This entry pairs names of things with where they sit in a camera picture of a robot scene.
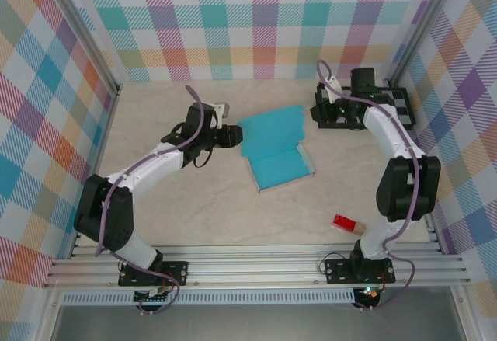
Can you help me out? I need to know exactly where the blue and white paper box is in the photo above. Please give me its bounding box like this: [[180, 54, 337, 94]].
[[236, 104, 316, 194]]

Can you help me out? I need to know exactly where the black checkerboard calibration board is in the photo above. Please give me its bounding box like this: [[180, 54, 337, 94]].
[[314, 86, 415, 130]]

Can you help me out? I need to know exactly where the red and wooden block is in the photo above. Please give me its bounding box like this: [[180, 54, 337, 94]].
[[332, 213, 367, 238]]

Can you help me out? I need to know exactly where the small circuit board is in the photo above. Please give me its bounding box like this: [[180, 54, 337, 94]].
[[359, 285, 384, 300], [134, 286, 175, 304]]

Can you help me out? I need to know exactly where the aluminium corner post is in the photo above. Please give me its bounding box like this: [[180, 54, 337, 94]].
[[38, 0, 123, 96], [386, 0, 461, 86]]

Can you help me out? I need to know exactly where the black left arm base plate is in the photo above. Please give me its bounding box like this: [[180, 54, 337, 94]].
[[118, 259, 190, 287]]

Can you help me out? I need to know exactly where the aluminium front frame rail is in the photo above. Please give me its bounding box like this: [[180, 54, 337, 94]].
[[42, 242, 473, 290]]

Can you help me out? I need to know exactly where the perforated metal cable tray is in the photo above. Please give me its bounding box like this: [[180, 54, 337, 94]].
[[61, 288, 356, 306]]

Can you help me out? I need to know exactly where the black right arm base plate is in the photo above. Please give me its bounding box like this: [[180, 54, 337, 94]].
[[324, 257, 397, 286]]

